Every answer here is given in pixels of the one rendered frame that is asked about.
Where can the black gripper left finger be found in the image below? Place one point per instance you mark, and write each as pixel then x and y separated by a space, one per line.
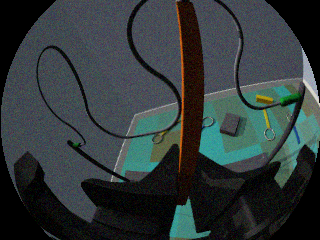
pixel 154 196

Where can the grey ring with orange handle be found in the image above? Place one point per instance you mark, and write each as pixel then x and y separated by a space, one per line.
pixel 192 79

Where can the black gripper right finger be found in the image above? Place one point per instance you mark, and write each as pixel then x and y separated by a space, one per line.
pixel 215 189

